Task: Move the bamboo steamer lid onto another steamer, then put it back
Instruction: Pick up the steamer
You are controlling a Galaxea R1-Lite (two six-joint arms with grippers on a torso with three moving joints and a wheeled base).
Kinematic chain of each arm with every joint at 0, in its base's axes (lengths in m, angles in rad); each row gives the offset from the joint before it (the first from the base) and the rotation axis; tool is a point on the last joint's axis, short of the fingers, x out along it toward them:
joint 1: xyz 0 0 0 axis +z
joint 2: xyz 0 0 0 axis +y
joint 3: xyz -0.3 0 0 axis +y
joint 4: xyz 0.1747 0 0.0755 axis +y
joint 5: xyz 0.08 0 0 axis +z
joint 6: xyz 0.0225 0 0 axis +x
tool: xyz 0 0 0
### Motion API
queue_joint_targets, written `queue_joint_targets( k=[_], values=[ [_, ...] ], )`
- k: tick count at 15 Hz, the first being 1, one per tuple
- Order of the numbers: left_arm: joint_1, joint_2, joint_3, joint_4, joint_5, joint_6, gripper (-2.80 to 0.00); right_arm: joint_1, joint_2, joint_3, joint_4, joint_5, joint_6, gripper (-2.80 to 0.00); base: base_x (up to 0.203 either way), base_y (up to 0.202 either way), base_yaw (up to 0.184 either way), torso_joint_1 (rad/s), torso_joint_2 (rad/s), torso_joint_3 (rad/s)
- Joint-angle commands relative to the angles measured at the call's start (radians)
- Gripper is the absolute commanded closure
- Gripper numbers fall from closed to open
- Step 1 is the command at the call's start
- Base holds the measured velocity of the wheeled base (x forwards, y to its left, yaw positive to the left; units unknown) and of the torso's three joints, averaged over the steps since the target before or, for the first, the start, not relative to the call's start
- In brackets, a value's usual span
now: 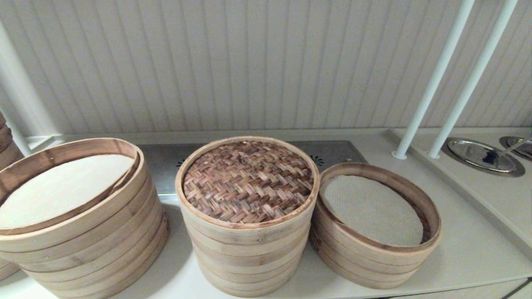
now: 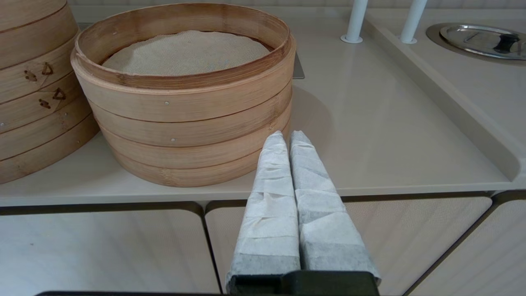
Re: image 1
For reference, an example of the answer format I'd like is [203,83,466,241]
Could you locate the woven bamboo steamer lid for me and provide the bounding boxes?
[175,136,320,245]

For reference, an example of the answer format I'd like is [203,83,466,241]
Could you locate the tall narrow bamboo steamer stack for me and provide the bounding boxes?
[180,203,313,298]

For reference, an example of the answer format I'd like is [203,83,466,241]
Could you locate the short bamboo steamer stack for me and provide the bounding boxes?
[310,162,442,290]

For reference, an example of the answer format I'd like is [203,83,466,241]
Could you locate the large plain white steamer liner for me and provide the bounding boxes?
[0,154,135,230]

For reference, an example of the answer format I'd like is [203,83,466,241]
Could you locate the wide bamboo steamer stack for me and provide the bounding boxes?
[0,137,170,299]

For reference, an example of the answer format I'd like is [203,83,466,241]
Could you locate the dark bamboo steamer stack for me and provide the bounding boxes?
[0,112,25,171]

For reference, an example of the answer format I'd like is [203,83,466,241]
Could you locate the white metal pole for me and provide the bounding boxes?
[428,0,519,159]
[392,0,475,160]

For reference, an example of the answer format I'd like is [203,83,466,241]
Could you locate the round steel counter dish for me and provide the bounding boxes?
[499,136,532,162]
[441,137,525,178]

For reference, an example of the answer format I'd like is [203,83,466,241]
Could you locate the thick white pipe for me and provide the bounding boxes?
[0,21,59,137]

